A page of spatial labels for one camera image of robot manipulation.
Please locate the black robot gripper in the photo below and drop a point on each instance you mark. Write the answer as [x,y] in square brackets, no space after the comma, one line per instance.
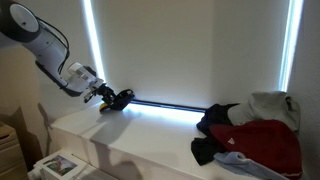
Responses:
[107,94]

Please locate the black cap with yellow brim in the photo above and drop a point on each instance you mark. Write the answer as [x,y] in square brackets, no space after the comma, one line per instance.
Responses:
[120,103]

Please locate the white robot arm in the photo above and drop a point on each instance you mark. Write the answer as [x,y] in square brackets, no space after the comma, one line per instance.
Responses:
[20,26]

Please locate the grey cap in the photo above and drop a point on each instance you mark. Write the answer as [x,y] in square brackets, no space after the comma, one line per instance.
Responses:
[276,105]

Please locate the white box with picture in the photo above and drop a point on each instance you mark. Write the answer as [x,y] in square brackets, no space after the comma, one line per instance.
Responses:
[64,166]

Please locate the white roller blind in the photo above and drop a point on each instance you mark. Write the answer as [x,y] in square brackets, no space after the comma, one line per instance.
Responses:
[191,52]

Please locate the dark navy garment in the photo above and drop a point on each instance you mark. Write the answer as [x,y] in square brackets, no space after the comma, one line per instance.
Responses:
[204,149]

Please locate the wooden drawer cabinet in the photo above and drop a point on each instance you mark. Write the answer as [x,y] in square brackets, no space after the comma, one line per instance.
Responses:
[12,163]

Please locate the light blue cloth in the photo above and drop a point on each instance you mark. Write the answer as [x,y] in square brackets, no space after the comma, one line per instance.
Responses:
[237,163]

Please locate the dark red beanie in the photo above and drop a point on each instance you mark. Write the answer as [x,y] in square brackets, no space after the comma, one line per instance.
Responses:
[269,143]

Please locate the black window blind bottom rail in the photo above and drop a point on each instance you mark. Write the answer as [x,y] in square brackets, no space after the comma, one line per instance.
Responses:
[169,106]

